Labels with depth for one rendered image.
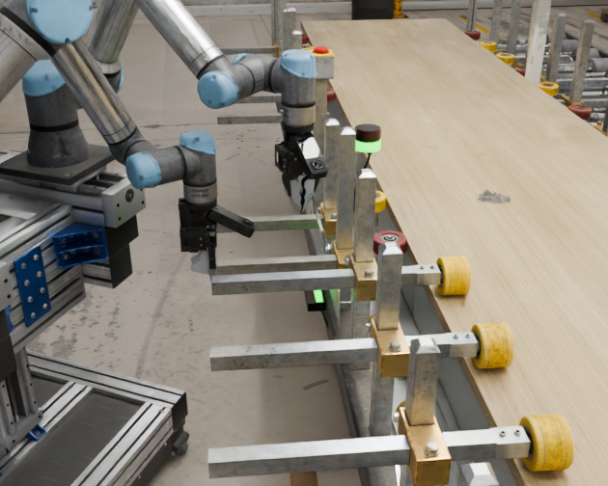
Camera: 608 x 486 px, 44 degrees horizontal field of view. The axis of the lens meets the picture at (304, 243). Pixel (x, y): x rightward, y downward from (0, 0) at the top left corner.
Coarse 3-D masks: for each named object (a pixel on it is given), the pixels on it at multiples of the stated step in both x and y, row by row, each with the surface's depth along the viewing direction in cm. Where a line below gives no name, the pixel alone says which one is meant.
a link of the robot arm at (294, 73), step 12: (288, 60) 157; (300, 60) 157; (312, 60) 158; (276, 72) 160; (288, 72) 158; (300, 72) 158; (312, 72) 159; (276, 84) 161; (288, 84) 159; (300, 84) 159; (312, 84) 160; (288, 96) 161; (300, 96) 160; (312, 96) 162
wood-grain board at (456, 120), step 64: (384, 64) 329; (448, 64) 329; (384, 128) 252; (448, 128) 252; (512, 128) 252; (576, 128) 252; (384, 192) 204; (448, 192) 204; (512, 192) 204; (576, 192) 204; (512, 256) 172; (576, 256) 172; (448, 320) 148; (512, 320) 148; (576, 320) 148; (512, 384) 130; (576, 384) 130; (576, 448) 116
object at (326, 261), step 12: (216, 264) 177; (228, 264) 177; (240, 264) 177; (252, 264) 177; (264, 264) 177; (276, 264) 178; (288, 264) 178; (300, 264) 178; (312, 264) 179; (324, 264) 179; (336, 264) 179
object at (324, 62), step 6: (318, 54) 210; (324, 54) 210; (330, 54) 210; (318, 60) 210; (324, 60) 210; (330, 60) 210; (318, 66) 211; (324, 66) 211; (330, 66) 211; (318, 72) 212; (324, 72) 212; (330, 72) 212; (318, 78) 212; (324, 78) 212; (330, 78) 213
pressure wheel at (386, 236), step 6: (378, 234) 180; (384, 234) 181; (390, 234) 179; (396, 234) 181; (402, 234) 180; (378, 240) 178; (384, 240) 178; (390, 240) 178; (396, 240) 178; (402, 240) 178; (402, 246) 177; (402, 252) 178
